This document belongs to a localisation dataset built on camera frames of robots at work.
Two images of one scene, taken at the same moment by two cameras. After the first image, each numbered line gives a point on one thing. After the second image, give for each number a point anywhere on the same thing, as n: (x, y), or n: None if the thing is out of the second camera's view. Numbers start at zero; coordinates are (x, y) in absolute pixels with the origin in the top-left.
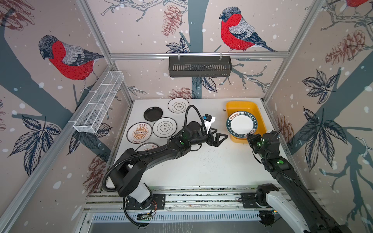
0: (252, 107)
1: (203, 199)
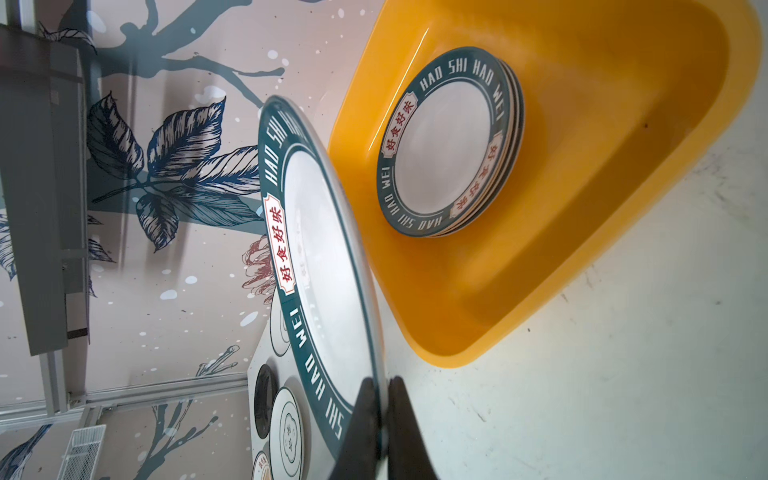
0: (630, 106)
1: None
